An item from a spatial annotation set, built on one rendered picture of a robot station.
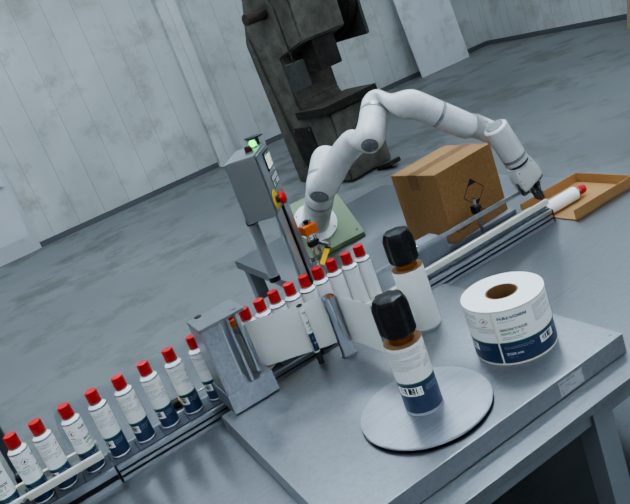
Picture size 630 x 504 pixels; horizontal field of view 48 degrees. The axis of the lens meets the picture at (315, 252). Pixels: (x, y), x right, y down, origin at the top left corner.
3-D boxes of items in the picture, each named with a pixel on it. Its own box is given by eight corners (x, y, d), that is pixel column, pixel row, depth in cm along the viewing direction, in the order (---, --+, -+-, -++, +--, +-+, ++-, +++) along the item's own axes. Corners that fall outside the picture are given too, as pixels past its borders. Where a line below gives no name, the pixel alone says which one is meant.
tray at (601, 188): (576, 220, 241) (574, 210, 240) (522, 214, 264) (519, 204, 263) (634, 185, 252) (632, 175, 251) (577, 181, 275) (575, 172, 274)
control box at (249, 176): (247, 225, 205) (222, 165, 199) (257, 207, 220) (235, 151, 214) (279, 215, 202) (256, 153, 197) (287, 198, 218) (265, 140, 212)
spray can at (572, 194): (547, 205, 248) (587, 181, 255) (536, 204, 253) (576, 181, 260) (551, 218, 250) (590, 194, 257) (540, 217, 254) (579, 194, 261)
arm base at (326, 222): (308, 249, 297) (311, 227, 281) (285, 215, 304) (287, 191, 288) (345, 230, 303) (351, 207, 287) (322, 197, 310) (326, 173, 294)
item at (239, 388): (236, 415, 189) (198, 333, 181) (219, 399, 200) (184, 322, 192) (280, 388, 194) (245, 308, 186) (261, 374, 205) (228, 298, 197)
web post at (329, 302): (346, 360, 196) (324, 302, 190) (338, 356, 200) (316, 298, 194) (359, 352, 198) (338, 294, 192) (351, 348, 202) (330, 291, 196)
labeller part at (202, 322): (199, 334, 181) (198, 330, 181) (186, 324, 191) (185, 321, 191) (245, 309, 186) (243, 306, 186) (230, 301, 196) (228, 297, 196)
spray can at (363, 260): (375, 308, 221) (354, 250, 214) (366, 305, 225) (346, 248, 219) (388, 300, 223) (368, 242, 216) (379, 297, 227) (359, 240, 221)
